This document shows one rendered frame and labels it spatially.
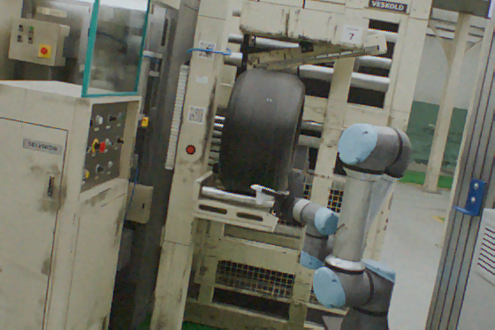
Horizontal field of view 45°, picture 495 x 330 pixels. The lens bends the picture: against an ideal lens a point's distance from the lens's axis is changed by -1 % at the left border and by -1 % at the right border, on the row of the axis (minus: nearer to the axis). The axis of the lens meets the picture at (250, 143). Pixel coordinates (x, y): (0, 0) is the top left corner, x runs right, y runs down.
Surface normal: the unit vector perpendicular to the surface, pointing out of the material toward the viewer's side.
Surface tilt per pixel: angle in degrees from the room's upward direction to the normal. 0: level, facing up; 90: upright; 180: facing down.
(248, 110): 65
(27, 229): 90
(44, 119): 90
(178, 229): 90
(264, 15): 90
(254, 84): 41
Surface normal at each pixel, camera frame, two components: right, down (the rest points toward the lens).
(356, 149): -0.80, -0.20
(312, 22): -0.15, 0.10
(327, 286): -0.85, 0.06
